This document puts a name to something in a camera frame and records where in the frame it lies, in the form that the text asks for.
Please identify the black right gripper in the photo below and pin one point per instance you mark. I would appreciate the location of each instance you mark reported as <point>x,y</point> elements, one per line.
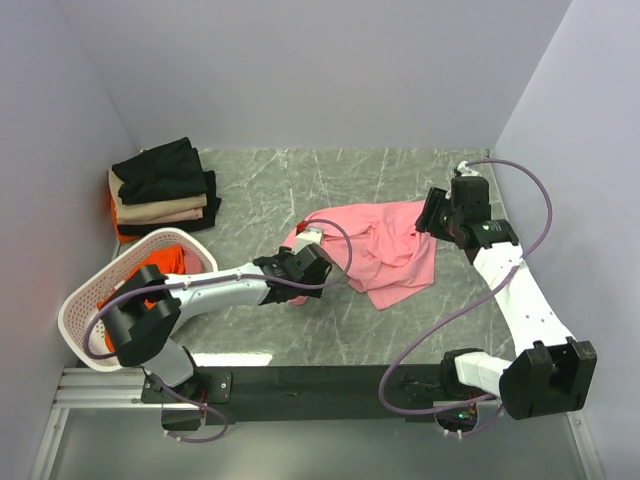
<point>431,211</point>

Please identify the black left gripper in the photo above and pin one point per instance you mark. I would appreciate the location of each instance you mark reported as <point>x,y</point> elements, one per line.
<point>314,260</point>

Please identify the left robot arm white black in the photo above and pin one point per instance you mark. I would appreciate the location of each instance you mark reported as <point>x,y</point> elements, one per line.
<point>141,316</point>

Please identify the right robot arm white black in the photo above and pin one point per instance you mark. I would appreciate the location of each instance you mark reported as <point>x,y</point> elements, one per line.
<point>552,371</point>

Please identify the black folded t shirt lower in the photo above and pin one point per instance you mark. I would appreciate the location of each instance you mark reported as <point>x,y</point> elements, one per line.
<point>206,222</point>

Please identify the black folded t shirt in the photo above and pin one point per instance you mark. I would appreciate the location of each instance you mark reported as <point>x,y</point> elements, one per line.
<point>167,172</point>
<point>206,222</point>

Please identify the light pink folded t shirt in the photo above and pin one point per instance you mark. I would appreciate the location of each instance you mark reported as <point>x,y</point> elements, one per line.
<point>187,215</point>

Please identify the orange t shirt in basket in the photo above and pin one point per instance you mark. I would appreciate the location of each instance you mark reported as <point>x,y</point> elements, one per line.
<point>168,260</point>

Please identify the black folded t shirt top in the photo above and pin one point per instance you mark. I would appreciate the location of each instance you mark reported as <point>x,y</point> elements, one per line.
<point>167,172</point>

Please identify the orange folded t shirt bottom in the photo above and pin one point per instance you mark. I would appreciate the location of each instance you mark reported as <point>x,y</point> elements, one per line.
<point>123,239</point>

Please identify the beige folded t shirt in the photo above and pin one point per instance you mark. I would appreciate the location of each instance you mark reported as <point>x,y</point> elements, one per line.
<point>152,209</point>

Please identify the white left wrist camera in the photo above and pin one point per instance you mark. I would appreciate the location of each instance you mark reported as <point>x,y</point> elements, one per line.
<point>310,235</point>

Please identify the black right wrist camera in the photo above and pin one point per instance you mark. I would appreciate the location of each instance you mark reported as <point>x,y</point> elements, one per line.
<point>470,198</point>

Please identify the aluminium frame rail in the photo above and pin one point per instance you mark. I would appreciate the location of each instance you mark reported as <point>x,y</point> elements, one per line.
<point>85,414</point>

